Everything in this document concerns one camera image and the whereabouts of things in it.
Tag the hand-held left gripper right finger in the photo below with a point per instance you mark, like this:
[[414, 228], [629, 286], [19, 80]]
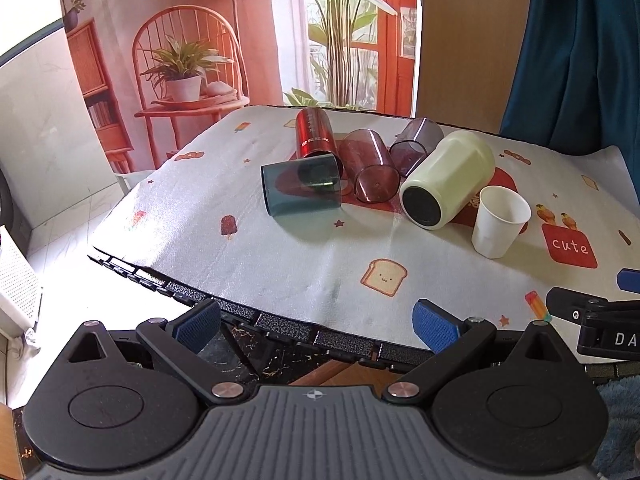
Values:
[[434, 326]]

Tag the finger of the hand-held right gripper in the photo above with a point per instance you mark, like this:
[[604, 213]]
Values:
[[629, 280], [567, 305]]

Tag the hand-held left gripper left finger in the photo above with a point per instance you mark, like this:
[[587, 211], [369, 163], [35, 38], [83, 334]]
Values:
[[197, 327]]

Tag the white paper cup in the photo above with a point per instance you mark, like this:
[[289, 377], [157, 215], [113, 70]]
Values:
[[495, 230]]

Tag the cream insulated cup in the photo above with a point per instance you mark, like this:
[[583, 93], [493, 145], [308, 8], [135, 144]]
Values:
[[450, 175]]

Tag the red transparent cup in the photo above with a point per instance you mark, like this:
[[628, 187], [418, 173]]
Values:
[[371, 165]]

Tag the dark teal transparent cup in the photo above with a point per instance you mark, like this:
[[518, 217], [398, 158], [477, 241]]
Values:
[[300, 187]]

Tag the purple transparent cup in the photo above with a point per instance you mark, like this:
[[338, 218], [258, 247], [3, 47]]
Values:
[[415, 145]]

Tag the red metallic cup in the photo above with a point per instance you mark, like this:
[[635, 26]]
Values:
[[314, 132]]

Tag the white printed tablecloth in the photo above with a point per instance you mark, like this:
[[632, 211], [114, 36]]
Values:
[[260, 260]]

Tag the blue fuzzy rug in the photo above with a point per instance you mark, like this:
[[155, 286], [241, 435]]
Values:
[[622, 425]]

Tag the black folding table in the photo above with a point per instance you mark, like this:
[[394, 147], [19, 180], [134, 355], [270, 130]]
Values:
[[300, 327]]

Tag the white radiator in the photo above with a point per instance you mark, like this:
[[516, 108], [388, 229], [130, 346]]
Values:
[[17, 280]]

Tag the blue curtain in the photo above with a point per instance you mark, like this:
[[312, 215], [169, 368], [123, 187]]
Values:
[[575, 50]]

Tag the wooden board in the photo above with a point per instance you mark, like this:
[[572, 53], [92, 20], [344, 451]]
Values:
[[465, 40]]

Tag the printed wall backdrop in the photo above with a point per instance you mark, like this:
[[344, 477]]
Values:
[[200, 35]]

